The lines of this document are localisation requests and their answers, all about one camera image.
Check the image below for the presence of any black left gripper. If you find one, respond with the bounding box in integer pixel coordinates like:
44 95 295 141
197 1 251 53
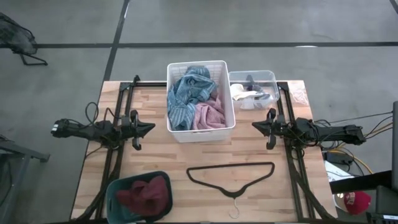
121 110 155 151

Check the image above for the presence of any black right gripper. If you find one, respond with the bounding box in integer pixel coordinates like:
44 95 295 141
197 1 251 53
252 108 289 150

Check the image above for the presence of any white ribbed blue-striped sock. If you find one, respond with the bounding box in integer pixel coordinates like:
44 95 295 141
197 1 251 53
241 93 274 110

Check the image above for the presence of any pink cloth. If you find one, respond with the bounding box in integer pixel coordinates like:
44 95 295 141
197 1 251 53
192 96 227 131

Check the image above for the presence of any blue striped shirt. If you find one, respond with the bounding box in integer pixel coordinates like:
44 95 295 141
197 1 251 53
167 65 218 131

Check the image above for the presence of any maroon cloth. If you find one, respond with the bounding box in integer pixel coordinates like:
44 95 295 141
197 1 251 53
116 175 170 217

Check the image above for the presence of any cream white cloth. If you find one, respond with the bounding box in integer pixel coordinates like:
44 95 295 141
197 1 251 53
231 83 252 101

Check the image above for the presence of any clear plastic bag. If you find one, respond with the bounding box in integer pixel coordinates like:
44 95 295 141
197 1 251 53
287 86 310 108

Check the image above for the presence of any white perforated plastic basket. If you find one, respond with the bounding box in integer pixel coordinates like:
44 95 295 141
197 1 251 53
166 60 236 143

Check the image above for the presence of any clear plastic bin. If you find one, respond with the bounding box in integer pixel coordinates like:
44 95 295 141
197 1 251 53
228 70 280 111

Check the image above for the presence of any black velvet clothes hanger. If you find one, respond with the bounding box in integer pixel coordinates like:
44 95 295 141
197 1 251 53
185 161 276 219

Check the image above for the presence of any teal plastic bin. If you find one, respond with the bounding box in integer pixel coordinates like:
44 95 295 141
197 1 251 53
105 170 174 224

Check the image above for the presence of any black power adapter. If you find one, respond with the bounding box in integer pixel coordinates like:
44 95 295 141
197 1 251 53
322 151 354 166

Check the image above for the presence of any white paper sheet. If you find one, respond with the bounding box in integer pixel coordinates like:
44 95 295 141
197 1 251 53
323 160 355 183

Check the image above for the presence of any black shelf board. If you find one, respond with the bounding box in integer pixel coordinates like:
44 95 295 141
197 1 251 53
329 170 398 194

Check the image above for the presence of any red baseball cap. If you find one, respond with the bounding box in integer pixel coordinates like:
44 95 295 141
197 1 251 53
337 190 373 216

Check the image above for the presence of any grey metal side table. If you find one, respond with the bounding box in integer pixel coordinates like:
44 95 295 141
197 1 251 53
0 135 50 224

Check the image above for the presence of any black mesh chair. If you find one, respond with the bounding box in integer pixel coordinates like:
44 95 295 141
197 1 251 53
0 12 49 67

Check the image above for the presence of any black looped cable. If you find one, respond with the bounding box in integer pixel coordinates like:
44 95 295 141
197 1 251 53
84 101 100 125

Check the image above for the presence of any yellow cable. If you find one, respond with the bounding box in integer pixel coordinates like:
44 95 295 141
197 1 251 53
329 141 374 175

